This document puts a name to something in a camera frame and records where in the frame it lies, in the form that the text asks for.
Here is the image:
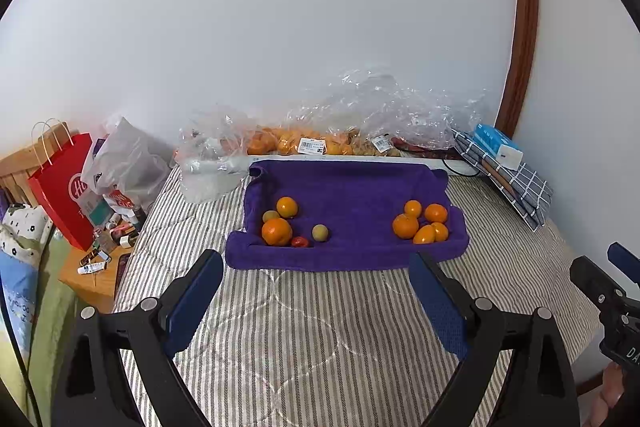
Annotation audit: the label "pile of brown small fruits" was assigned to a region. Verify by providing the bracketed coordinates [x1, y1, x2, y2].
[349, 132, 401, 158]

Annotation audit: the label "brown wooden door frame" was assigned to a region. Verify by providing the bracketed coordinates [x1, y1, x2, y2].
[495, 0, 541, 138]

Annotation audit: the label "striped quilt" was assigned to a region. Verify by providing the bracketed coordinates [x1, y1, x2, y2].
[112, 159, 606, 427]

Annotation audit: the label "green sheet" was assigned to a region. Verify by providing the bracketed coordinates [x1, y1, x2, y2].
[25, 232, 76, 410]

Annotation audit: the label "blue printed cloth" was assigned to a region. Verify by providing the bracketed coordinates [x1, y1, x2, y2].
[0, 252, 41, 355]

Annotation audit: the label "checkered dark blue cloth bag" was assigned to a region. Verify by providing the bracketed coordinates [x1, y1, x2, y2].
[452, 129, 553, 230]

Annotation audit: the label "crumpled clear plastic bag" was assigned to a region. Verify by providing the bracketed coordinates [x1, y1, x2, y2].
[175, 104, 261, 202]

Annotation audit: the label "red paper bag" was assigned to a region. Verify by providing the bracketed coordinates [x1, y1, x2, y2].
[27, 119, 96, 253]

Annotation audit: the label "cluster of small bottles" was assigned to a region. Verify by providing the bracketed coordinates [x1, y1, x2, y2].
[77, 206, 147, 276]

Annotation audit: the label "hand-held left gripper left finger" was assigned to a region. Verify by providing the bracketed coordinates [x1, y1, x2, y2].
[50, 249, 224, 427]

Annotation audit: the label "thin black cord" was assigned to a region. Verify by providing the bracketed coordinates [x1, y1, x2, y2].
[0, 292, 43, 427]

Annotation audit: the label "pack of dark red fruits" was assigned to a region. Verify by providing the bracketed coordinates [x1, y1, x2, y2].
[392, 138, 458, 159]

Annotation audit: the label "white pillow black dots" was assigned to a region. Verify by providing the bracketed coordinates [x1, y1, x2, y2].
[0, 202, 53, 269]

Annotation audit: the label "pile of bagged oranges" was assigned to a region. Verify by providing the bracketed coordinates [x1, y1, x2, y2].
[247, 127, 356, 156]

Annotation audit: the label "black cable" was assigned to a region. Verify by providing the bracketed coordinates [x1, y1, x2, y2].
[440, 157, 482, 178]

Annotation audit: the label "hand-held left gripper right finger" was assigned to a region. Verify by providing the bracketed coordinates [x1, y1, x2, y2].
[409, 251, 581, 427]

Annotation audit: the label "purple towel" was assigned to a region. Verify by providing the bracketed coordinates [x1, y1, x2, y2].
[225, 159, 471, 273]

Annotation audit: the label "white plastic bag red print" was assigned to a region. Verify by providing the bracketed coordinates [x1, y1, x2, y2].
[80, 117, 171, 220]

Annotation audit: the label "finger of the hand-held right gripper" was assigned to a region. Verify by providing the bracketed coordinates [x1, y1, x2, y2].
[570, 255, 627, 309]
[606, 242, 640, 284]

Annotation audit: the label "wooden nightstand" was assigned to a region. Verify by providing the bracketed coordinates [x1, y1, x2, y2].
[57, 227, 133, 314]

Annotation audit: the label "wooden headboard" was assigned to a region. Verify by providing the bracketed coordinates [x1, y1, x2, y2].
[0, 122, 71, 210]

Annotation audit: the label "person's right hand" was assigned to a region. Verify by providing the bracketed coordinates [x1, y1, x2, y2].
[601, 363, 626, 408]

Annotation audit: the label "blue white tissue box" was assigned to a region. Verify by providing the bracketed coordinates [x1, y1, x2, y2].
[472, 124, 525, 168]

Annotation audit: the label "large orange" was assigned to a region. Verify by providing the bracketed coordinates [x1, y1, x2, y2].
[261, 217, 294, 247]

